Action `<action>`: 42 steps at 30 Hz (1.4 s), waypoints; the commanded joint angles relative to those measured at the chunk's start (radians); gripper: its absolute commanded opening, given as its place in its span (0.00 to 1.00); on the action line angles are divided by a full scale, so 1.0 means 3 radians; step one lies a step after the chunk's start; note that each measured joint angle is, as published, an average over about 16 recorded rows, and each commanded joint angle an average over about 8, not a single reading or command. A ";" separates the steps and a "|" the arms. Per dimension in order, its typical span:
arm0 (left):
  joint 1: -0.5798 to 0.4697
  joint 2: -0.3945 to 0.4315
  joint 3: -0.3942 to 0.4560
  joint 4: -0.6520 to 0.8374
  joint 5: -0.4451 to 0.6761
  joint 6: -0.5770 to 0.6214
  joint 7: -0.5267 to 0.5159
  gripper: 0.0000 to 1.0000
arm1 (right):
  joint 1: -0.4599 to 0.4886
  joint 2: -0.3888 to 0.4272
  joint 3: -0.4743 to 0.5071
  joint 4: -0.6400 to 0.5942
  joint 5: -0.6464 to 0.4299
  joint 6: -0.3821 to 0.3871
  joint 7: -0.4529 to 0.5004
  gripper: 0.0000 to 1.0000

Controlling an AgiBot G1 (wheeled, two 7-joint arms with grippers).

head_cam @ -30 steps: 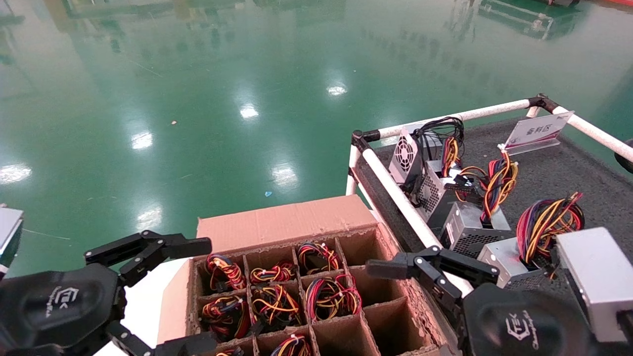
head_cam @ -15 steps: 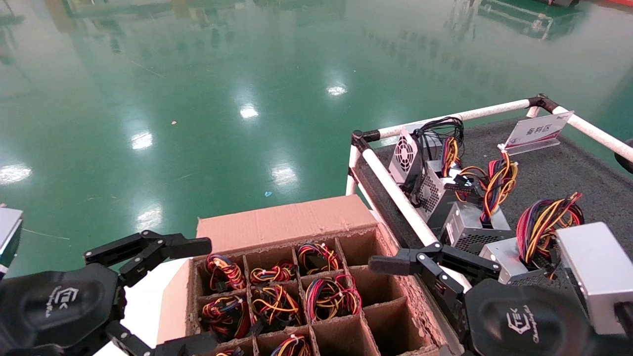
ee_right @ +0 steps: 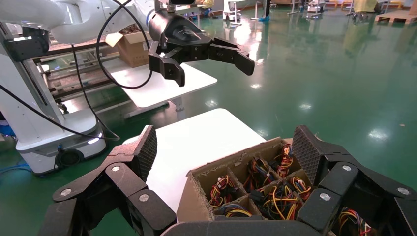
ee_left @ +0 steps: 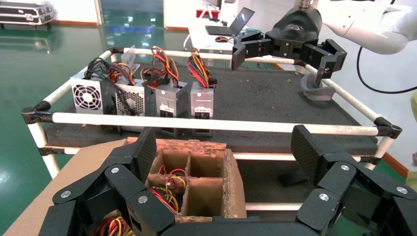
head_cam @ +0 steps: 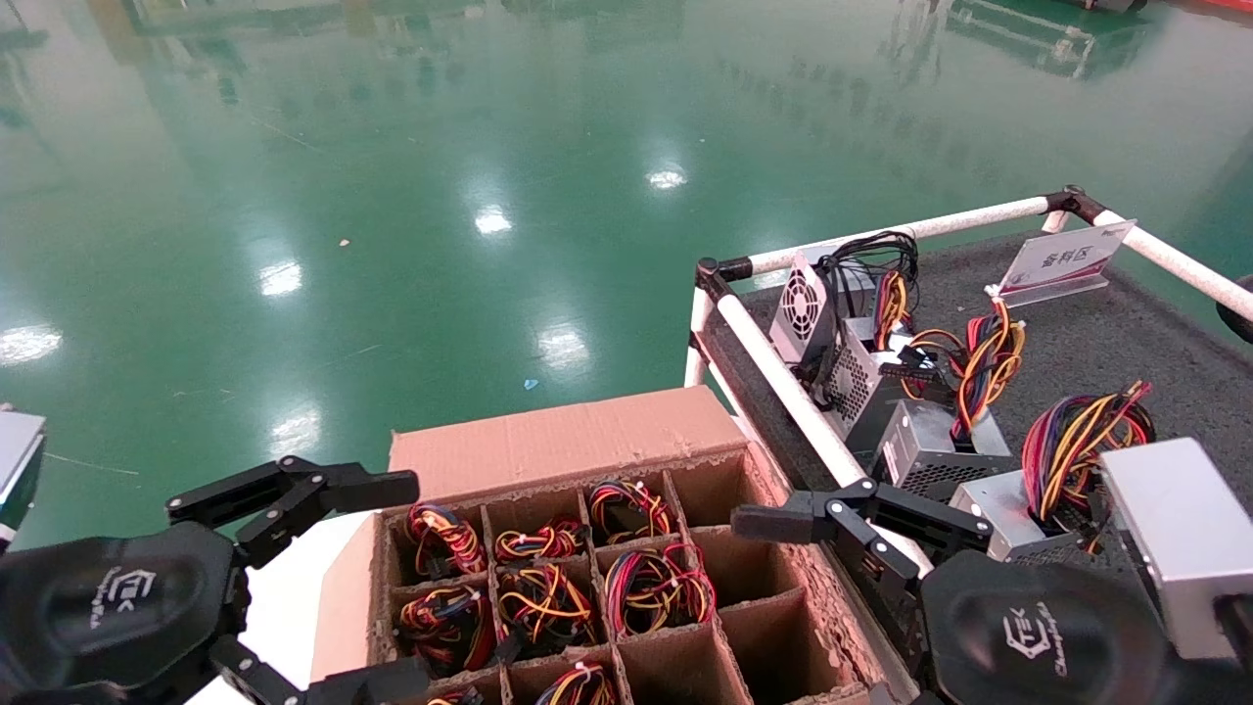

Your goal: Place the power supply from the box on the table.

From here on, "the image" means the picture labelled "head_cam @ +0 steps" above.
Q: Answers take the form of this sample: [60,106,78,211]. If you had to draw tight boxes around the white table under cardboard box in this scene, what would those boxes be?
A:
[186,509,383,705]

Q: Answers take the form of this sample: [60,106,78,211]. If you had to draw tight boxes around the silver fan power supply black wires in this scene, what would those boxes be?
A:
[768,230,921,378]

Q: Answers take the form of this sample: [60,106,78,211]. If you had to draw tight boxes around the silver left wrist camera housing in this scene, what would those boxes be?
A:
[0,409,47,549]

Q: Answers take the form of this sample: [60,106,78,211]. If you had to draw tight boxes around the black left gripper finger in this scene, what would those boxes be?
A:
[210,636,432,705]
[164,455,422,571]

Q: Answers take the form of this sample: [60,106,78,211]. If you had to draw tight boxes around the clear acrylic sign placard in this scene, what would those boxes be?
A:
[984,219,1137,309]

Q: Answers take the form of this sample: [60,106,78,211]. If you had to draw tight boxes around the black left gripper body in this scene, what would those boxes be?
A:
[0,522,252,705]

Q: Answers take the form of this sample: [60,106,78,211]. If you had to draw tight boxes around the dark grey felt table mat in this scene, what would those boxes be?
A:
[705,230,1253,588]

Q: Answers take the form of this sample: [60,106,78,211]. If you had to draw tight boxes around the black rounded knob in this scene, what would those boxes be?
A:
[1217,277,1253,344]

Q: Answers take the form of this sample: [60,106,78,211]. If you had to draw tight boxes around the brown cardboard divider box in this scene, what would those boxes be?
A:
[311,385,921,705]

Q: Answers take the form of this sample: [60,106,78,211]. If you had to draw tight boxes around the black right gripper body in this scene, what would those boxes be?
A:
[918,548,1190,705]

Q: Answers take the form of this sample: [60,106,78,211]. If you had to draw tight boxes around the white pipe table frame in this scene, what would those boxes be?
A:
[683,184,1253,579]

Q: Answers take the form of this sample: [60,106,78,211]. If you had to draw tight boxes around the mesh sided power supply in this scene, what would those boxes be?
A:
[822,269,970,456]

